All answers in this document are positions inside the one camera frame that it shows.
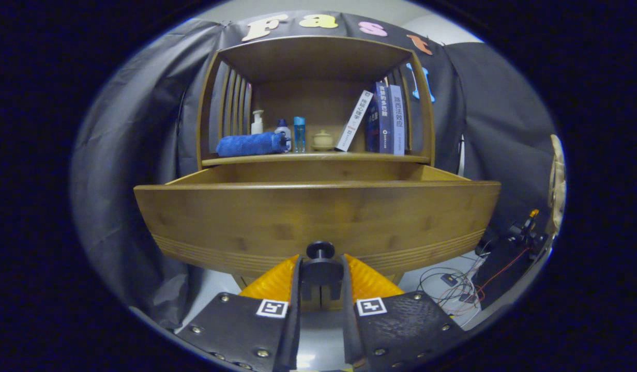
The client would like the dark blue book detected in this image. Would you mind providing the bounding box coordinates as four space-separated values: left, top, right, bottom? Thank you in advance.
365 82 394 154

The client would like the beige object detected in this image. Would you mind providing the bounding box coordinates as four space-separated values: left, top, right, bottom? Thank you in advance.
549 134 567 238

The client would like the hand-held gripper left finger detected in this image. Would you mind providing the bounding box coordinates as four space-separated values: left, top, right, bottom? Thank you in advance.
175 253 302 372

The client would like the tangle of thin cables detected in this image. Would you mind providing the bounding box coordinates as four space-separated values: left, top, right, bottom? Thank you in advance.
417 253 531 331

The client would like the white book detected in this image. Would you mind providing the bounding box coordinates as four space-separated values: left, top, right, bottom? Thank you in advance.
336 90 374 152

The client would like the blue folded towel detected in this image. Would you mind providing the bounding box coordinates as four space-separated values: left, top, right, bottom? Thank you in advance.
216 132 291 158

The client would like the wooden drawer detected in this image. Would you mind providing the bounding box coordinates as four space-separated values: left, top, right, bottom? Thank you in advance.
134 164 502 282

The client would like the clear blue bottle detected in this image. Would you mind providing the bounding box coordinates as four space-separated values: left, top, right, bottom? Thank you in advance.
293 116 307 153

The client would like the beige lidded teacup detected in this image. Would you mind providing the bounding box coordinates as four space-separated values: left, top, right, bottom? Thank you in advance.
312 130 335 151

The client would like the black drawer knob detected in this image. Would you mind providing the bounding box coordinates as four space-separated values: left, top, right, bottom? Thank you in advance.
300 241 345 301

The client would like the white bottle with blue cap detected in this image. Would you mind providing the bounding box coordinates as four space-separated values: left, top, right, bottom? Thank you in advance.
275 119 292 153

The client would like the wooden cabinet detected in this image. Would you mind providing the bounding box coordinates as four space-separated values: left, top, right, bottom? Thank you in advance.
197 35 436 311

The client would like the wooden countertop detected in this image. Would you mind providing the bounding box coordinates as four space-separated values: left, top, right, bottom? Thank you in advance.
202 151 432 167

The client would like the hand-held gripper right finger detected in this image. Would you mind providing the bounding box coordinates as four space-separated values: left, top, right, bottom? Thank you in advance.
341 253 466 370

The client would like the pale lavender book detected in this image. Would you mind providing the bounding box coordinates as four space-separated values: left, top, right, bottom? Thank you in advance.
388 84 406 156

